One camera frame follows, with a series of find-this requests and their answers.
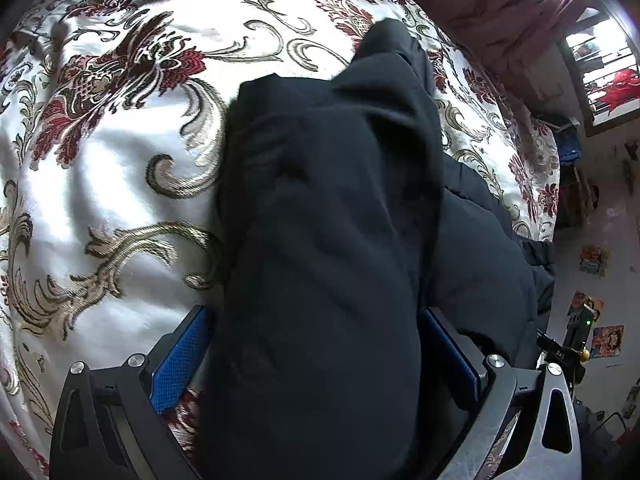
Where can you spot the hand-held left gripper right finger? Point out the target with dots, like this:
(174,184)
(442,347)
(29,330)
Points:
(450,355)

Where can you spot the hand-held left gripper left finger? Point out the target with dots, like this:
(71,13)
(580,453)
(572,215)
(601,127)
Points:
(180,365)

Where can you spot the black padded jacket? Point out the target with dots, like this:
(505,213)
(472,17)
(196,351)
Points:
(320,210)

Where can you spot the black device with green light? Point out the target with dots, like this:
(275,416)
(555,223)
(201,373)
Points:
(577,332)

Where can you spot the floral white and red bedspread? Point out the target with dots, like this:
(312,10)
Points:
(115,160)

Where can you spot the blue bag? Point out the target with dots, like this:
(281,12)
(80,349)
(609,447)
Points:
(567,141)

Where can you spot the red cloth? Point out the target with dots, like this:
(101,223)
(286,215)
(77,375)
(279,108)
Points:
(621,85)

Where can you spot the window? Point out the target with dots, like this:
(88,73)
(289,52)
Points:
(605,60)

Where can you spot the pink curtain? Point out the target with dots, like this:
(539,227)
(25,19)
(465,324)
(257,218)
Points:
(500,15)

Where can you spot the colourful wall poster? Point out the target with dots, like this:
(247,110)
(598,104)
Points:
(586,306)
(594,260)
(608,341)

